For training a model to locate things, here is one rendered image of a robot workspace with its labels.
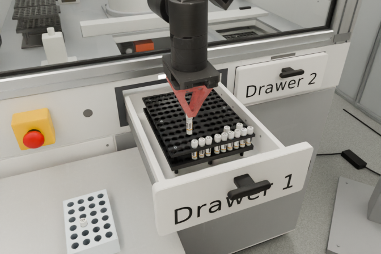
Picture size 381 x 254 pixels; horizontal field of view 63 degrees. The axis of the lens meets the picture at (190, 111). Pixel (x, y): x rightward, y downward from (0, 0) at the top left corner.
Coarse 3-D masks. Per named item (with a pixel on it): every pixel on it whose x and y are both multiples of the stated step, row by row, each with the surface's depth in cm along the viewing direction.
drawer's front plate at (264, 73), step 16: (256, 64) 84; (272, 64) 84; (288, 64) 86; (304, 64) 88; (320, 64) 90; (240, 80) 83; (256, 80) 85; (272, 80) 87; (288, 80) 89; (304, 80) 91; (320, 80) 94; (240, 96) 86; (256, 96) 88; (272, 96) 90
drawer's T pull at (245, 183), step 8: (240, 176) 51; (248, 176) 51; (240, 184) 50; (248, 184) 50; (256, 184) 50; (264, 184) 50; (232, 192) 48; (240, 192) 48; (248, 192) 49; (256, 192) 49; (232, 200) 48
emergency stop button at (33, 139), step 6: (30, 132) 64; (36, 132) 64; (24, 138) 63; (30, 138) 64; (36, 138) 64; (42, 138) 65; (24, 144) 64; (30, 144) 64; (36, 144) 65; (42, 144) 65
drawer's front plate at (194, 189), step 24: (216, 168) 50; (240, 168) 51; (264, 168) 53; (288, 168) 56; (168, 192) 47; (192, 192) 49; (216, 192) 52; (288, 192) 60; (168, 216) 50; (192, 216) 53; (216, 216) 55
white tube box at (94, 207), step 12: (96, 192) 63; (72, 204) 62; (84, 204) 61; (96, 204) 61; (108, 204) 61; (72, 216) 58; (84, 216) 59; (96, 216) 58; (108, 216) 58; (72, 228) 57; (84, 228) 56; (96, 228) 57; (108, 228) 56; (72, 240) 54; (84, 240) 54; (96, 240) 56; (108, 240) 54; (72, 252) 52; (84, 252) 53; (96, 252) 54; (108, 252) 55
